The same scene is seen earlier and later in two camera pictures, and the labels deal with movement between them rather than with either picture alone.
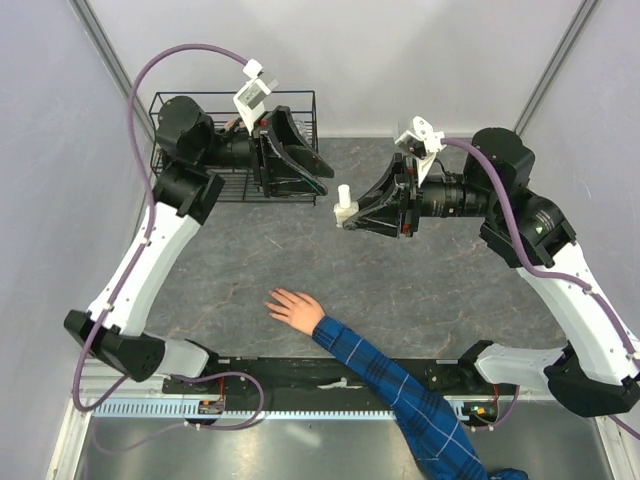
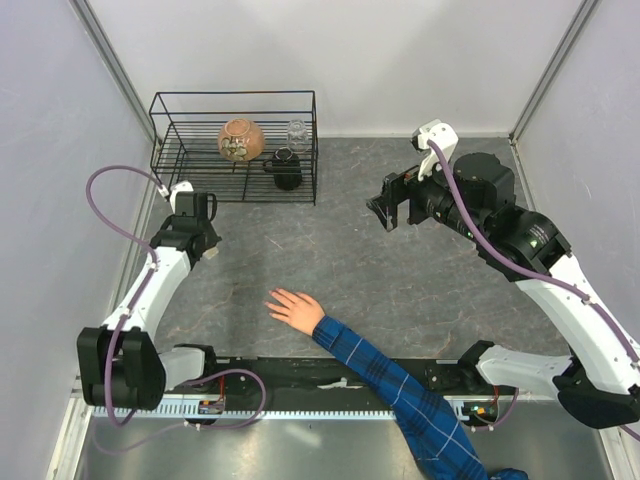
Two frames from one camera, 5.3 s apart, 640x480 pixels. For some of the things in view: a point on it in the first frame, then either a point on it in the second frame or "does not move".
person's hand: (297, 308) does not move
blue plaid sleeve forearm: (423, 415) does not move
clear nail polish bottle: (342, 213) -> (211, 252)
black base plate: (457, 378) does not move
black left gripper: (270, 131) -> (212, 238)
